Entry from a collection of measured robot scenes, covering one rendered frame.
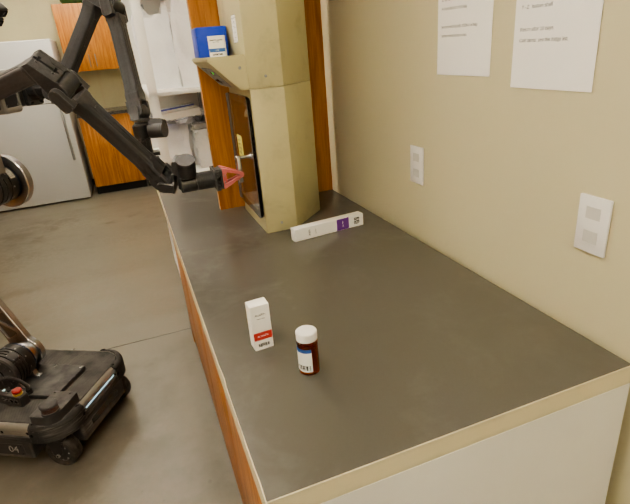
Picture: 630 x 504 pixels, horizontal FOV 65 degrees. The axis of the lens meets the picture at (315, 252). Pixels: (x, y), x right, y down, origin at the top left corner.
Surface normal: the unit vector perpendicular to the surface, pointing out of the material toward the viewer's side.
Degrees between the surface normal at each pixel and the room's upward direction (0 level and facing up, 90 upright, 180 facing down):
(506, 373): 0
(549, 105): 90
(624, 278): 90
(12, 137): 90
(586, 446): 90
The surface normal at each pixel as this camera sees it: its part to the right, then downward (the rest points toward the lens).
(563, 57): -0.93, 0.21
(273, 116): 0.36, 0.34
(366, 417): -0.07, -0.92
